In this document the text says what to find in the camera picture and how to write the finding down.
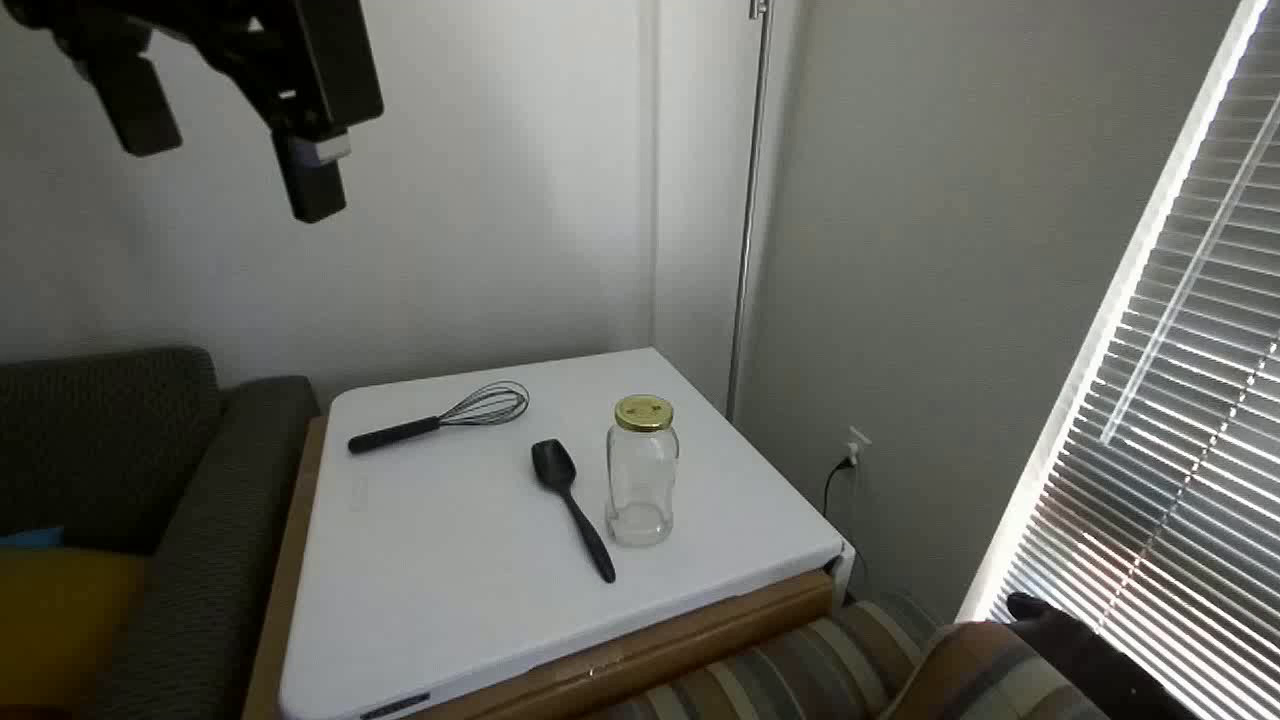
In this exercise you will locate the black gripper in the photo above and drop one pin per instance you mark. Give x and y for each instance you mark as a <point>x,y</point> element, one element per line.
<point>282,62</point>

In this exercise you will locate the yellow metal jar lid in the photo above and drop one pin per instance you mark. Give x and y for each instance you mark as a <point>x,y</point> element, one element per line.
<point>645,414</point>

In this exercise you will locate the clear glass jar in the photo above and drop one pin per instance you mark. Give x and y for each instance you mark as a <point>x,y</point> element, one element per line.
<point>640,483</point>

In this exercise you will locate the dark grey sofa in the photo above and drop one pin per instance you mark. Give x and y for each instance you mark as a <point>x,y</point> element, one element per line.
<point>201,535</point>

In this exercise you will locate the blue cloth item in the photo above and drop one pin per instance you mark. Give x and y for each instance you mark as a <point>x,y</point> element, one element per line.
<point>24,537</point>

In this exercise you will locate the white plastic board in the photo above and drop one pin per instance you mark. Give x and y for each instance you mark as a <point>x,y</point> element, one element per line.
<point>452,574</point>

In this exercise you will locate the black plastic spoon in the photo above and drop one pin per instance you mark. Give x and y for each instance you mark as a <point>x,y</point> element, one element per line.
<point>572,507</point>

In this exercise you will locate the yellow cushion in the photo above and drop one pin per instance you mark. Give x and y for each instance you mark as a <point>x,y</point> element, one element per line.
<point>65,627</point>

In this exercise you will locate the striped fabric sofa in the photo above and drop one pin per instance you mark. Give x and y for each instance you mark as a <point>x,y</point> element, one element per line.
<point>800,666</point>

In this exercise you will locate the striped sofa cushion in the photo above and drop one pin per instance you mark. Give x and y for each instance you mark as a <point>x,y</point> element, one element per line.
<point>975,683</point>

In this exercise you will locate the white blind wand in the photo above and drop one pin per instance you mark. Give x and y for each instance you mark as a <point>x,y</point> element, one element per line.
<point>1185,285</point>

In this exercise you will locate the black fuzzy object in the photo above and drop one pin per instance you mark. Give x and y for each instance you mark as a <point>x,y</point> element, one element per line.
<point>1094,666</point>

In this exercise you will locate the white window blinds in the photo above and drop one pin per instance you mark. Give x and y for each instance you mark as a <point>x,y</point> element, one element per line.
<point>1202,464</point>

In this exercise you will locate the thin vertical wall conduit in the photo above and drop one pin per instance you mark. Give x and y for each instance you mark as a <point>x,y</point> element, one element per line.
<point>745,203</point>

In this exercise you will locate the white wall outlet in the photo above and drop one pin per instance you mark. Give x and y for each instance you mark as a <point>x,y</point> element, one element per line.
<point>857,445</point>

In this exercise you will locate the white window frame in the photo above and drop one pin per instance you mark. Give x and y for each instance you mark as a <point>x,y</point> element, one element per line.
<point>1105,306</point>

